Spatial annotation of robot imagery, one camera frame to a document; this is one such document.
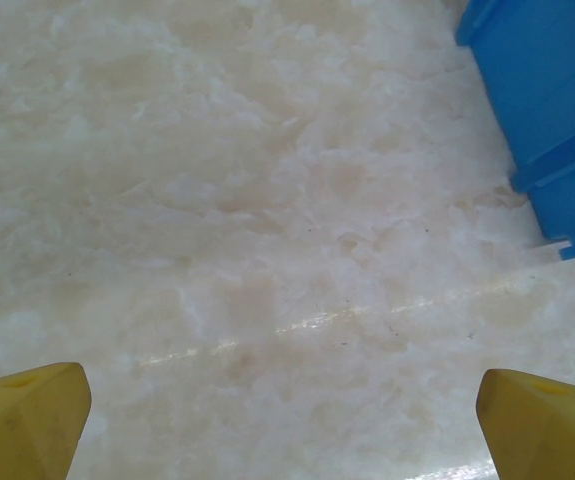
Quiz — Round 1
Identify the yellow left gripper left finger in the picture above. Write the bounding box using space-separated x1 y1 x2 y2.
0 362 93 480

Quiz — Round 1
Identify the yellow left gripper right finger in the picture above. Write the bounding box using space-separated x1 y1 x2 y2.
476 368 575 480

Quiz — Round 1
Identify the blue plastic bin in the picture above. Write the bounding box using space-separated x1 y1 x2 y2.
454 0 575 261

